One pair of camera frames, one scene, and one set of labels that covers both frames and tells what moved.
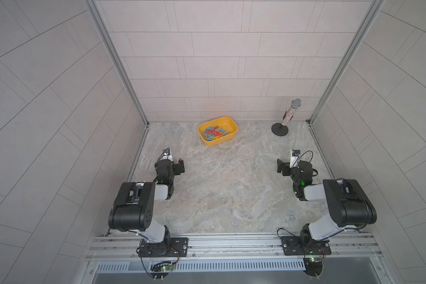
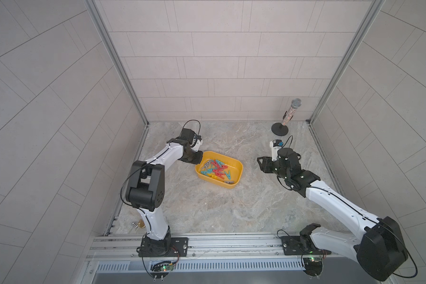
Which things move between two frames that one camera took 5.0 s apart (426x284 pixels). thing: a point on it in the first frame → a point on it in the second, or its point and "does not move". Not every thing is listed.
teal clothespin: (212, 135) → (228, 175)
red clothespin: (213, 131) → (218, 172)
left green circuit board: (161, 270) does not move
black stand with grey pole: (280, 129) does not move
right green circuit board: (313, 265) does not move
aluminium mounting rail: (125, 248) does not move
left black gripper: (176, 167) → (197, 159)
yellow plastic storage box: (216, 130) → (219, 170)
